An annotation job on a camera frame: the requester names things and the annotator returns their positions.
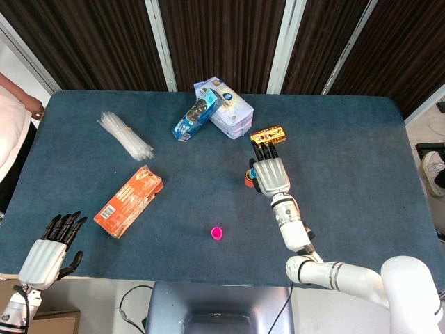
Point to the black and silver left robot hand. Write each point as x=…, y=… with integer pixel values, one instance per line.
x=41, y=264

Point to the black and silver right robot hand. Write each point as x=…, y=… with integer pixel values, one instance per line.
x=273, y=177

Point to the bare person forearm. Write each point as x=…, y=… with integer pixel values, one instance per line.
x=29, y=101

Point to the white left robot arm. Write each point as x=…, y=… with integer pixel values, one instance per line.
x=14, y=311

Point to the orange plastic cup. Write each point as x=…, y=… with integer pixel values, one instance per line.
x=248, y=183

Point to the small yellow printed box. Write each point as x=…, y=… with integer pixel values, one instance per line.
x=269, y=134

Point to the brown cardboard box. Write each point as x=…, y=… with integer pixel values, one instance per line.
x=59, y=321

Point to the white lilac tissue pack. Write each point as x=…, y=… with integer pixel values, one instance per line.
x=233, y=115

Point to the blue table cloth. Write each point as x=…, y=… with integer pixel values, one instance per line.
x=347, y=174

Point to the pink plastic cup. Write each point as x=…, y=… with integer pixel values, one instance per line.
x=216, y=234

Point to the blue cookie box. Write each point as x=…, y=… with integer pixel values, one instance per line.
x=196, y=116

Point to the orange biscuit box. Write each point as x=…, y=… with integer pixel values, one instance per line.
x=128, y=202

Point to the person in white shirt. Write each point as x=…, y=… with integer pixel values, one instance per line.
x=8, y=139

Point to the grey robot chest housing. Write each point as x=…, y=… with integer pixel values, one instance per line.
x=219, y=306

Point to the dark brown screen panel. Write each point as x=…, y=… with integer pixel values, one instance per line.
x=323, y=41
x=400, y=45
x=87, y=41
x=222, y=41

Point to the bundle of clear plastic straws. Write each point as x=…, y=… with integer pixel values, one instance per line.
x=125, y=135

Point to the black equipment base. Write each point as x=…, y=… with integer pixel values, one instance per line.
x=429, y=148

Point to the white sneaker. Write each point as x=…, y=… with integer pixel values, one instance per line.
x=432, y=174

